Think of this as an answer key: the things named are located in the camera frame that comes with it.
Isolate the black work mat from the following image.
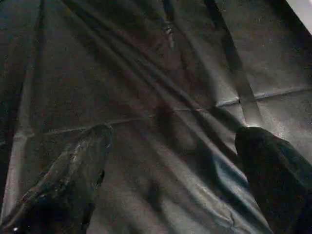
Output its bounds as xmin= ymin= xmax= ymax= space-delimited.
xmin=0 ymin=0 xmax=312 ymax=234

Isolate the white side table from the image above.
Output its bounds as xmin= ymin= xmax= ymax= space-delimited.
xmin=285 ymin=0 xmax=312 ymax=36

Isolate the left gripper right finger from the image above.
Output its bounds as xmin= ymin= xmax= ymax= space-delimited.
xmin=234 ymin=126 xmax=312 ymax=234

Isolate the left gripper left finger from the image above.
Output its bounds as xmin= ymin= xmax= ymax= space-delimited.
xmin=0 ymin=124 xmax=115 ymax=234

